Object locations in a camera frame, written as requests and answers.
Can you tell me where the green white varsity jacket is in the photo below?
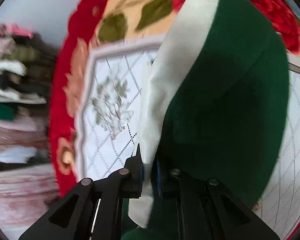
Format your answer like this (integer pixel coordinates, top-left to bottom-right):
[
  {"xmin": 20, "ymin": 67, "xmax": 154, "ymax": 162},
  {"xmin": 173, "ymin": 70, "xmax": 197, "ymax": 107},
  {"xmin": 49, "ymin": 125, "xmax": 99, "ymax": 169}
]
[{"xmin": 122, "ymin": 0, "xmax": 289, "ymax": 239}]

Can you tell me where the clothes rack with folded clothes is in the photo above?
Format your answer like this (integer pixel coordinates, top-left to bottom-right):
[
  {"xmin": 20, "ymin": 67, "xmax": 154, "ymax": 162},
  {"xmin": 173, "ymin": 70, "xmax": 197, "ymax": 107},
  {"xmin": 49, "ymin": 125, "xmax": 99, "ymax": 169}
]
[{"xmin": 0, "ymin": 24, "xmax": 58, "ymax": 239}]

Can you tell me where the white diamond pattern mat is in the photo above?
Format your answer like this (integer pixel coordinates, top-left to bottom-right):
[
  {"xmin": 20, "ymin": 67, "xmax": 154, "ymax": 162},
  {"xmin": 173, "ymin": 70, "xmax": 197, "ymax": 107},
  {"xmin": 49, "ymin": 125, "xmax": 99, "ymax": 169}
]
[{"xmin": 74, "ymin": 35, "xmax": 300, "ymax": 239}]

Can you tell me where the red floral blanket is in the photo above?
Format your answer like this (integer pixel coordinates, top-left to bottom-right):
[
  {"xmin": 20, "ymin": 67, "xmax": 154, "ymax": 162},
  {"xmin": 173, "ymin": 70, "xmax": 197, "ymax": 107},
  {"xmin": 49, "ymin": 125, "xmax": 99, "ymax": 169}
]
[{"xmin": 48, "ymin": 0, "xmax": 300, "ymax": 240}]

